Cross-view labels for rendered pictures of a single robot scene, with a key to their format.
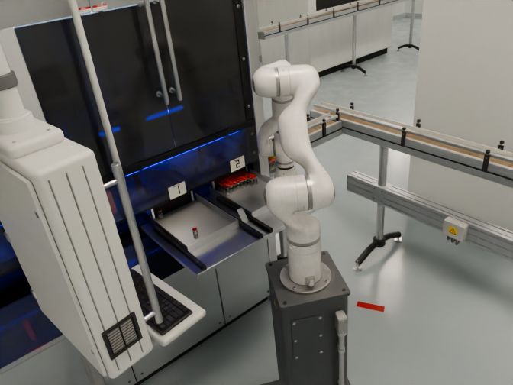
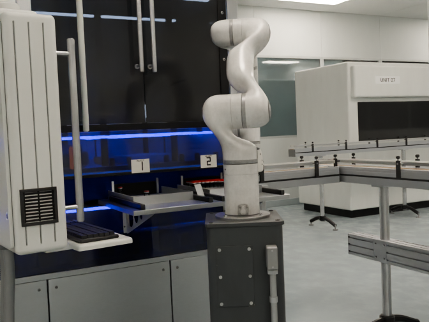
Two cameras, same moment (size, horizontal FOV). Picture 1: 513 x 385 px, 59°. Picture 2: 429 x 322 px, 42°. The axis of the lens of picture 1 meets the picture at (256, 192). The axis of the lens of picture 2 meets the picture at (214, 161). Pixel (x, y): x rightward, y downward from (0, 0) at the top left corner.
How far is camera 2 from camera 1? 109 cm
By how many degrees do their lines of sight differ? 28
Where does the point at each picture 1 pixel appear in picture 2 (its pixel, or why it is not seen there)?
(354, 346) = not seen: outside the picture
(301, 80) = (251, 25)
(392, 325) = not seen: outside the picture
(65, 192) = (23, 37)
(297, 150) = (238, 73)
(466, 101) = not seen: outside the picture
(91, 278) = (25, 126)
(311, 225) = (245, 143)
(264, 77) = (219, 23)
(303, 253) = (235, 173)
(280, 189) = (216, 99)
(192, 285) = (141, 287)
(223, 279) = (178, 298)
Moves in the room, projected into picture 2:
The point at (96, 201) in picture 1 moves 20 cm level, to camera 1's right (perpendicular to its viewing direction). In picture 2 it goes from (46, 57) to (107, 53)
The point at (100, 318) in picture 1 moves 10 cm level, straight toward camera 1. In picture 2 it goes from (22, 172) to (22, 174)
